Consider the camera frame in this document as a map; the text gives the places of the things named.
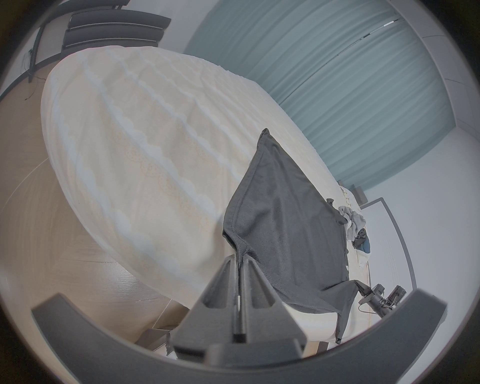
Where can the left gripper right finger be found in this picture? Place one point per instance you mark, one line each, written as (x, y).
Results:
(270, 318)

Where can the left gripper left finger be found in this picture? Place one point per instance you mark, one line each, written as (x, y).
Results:
(210, 318)

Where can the black T-shirt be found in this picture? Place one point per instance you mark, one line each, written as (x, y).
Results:
(288, 232)

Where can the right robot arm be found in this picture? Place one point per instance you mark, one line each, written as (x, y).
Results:
(390, 305)

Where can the dark blue garment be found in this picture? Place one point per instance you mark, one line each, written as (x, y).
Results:
(365, 246)

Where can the black shiny garment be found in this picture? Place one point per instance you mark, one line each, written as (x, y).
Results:
(362, 238)

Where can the grey garment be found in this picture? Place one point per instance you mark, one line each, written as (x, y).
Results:
(354, 221)

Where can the white printed pillow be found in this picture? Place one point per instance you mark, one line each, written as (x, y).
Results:
(348, 195)

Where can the grey bedside table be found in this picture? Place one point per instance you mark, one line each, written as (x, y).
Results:
(360, 193)

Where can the bed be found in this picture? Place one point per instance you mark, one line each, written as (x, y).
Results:
(150, 150)

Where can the blue-green curtain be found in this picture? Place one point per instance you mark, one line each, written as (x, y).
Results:
(270, 41)
(375, 112)

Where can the black chest of drawers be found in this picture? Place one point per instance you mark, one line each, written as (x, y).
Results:
(112, 30)

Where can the black desk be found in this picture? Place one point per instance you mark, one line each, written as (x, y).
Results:
(36, 48)

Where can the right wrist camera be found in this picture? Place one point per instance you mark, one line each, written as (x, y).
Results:
(378, 291)

